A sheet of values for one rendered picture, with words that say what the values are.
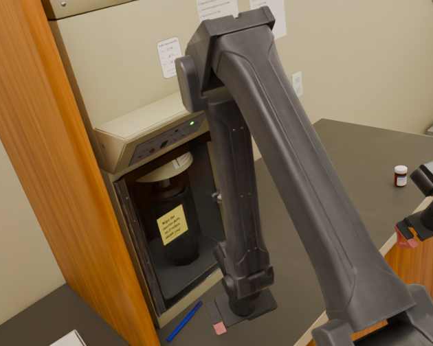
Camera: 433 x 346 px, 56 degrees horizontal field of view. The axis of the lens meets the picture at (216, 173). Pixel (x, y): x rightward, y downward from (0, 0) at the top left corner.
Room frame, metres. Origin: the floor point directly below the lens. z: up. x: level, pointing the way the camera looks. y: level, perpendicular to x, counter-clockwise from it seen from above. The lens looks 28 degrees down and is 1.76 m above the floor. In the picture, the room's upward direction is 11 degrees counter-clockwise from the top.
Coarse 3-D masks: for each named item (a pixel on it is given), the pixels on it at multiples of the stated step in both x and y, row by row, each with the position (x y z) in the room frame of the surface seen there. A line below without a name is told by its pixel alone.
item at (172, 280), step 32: (160, 160) 0.83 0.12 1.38; (192, 160) 0.88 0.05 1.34; (160, 192) 0.81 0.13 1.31; (192, 192) 0.87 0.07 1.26; (192, 224) 0.85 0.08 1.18; (224, 224) 0.92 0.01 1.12; (160, 256) 0.79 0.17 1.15; (192, 256) 0.84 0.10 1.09; (160, 288) 0.77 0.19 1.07; (192, 288) 0.82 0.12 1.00
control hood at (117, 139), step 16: (176, 96) 0.86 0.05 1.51; (144, 112) 0.80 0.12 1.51; (160, 112) 0.78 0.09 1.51; (176, 112) 0.76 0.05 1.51; (96, 128) 0.75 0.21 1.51; (112, 128) 0.73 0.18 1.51; (128, 128) 0.72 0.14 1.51; (144, 128) 0.70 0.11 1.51; (160, 128) 0.73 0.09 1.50; (112, 144) 0.71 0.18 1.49; (128, 144) 0.68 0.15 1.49; (112, 160) 0.73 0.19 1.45; (128, 160) 0.73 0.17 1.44
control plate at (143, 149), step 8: (192, 120) 0.80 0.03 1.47; (200, 120) 0.84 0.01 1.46; (176, 128) 0.78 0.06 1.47; (184, 128) 0.81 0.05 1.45; (192, 128) 0.84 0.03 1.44; (160, 136) 0.75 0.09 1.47; (168, 136) 0.78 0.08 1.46; (176, 136) 0.81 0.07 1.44; (184, 136) 0.84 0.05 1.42; (144, 144) 0.73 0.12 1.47; (152, 144) 0.75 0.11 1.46; (160, 144) 0.78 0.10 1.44; (168, 144) 0.82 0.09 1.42; (136, 152) 0.73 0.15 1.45; (144, 152) 0.76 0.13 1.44; (136, 160) 0.76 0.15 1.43
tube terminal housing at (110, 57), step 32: (160, 0) 0.90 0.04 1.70; (192, 0) 0.95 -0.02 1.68; (64, 32) 0.76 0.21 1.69; (96, 32) 0.80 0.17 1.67; (128, 32) 0.84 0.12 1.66; (160, 32) 0.89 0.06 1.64; (192, 32) 0.94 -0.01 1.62; (64, 64) 0.78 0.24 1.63; (96, 64) 0.79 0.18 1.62; (128, 64) 0.83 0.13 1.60; (160, 64) 0.88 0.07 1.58; (96, 96) 0.78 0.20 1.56; (128, 96) 0.82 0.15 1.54; (160, 96) 0.87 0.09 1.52; (96, 160) 0.79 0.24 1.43; (160, 320) 0.76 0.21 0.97
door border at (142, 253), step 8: (120, 184) 0.76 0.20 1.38; (120, 192) 0.76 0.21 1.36; (128, 192) 0.77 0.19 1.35; (120, 200) 0.75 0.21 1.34; (128, 200) 0.76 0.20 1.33; (128, 208) 0.76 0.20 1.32; (128, 216) 0.76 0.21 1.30; (128, 224) 0.75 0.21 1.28; (136, 224) 0.76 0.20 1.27; (136, 232) 0.76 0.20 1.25; (136, 240) 0.76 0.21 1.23; (144, 248) 0.76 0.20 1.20; (144, 256) 0.76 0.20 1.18; (144, 264) 0.76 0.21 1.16; (144, 272) 0.75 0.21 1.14; (152, 272) 0.76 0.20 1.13; (152, 280) 0.76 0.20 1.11; (152, 288) 0.76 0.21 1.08; (160, 296) 0.77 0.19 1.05; (160, 304) 0.76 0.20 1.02; (160, 312) 0.76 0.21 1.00
